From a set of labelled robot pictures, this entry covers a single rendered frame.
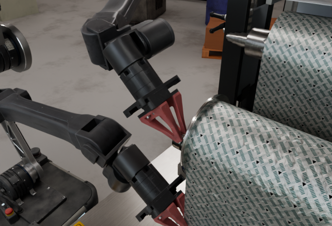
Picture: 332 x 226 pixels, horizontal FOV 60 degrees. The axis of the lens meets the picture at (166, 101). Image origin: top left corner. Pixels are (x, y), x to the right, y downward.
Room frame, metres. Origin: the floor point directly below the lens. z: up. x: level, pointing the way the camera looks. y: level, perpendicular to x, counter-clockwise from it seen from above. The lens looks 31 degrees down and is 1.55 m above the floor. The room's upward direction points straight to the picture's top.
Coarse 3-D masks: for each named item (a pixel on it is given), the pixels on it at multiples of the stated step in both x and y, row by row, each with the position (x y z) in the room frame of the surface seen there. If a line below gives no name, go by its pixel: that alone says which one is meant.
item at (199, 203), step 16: (192, 192) 0.33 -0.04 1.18; (208, 192) 0.31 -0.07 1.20; (192, 208) 0.33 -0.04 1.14; (208, 208) 0.31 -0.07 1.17; (224, 208) 0.29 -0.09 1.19; (192, 224) 0.32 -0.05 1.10; (208, 224) 0.30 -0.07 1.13; (224, 224) 0.29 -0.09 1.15; (240, 224) 0.27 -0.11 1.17; (256, 224) 0.26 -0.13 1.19
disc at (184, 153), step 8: (216, 96) 0.39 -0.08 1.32; (224, 96) 0.42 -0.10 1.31; (208, 104) 0.38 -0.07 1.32; (200, 112) 0.36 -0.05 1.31; (192, 120) 0.35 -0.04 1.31; (192, 128) 0.35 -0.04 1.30; (184, 144) 0.33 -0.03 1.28; (184, 152) 0.33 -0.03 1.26; (184, 160) 0.33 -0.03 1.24; (184, 168) 0.33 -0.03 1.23
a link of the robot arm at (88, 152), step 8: (128, 136) 0.46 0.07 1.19; (88, 144) 0.42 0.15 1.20; (120, 144) 0.44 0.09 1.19; (88, 152) 0.41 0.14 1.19; (96, 152) 0.41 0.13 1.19; (112, 152) 0.42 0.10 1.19; (96, 160) 0.41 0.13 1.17; (104, 160) 0.40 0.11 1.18; (112, 160) 0.45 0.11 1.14; (104, 168) 0.44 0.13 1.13; (112, 168) 0.43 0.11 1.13; (104, 176) 0.46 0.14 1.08; (112, 176) 0.43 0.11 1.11; (112, 184) 0.43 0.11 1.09; (120, 184) 0.42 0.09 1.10; (128, 184) 0.42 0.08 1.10; (120, 192) 0.43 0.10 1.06
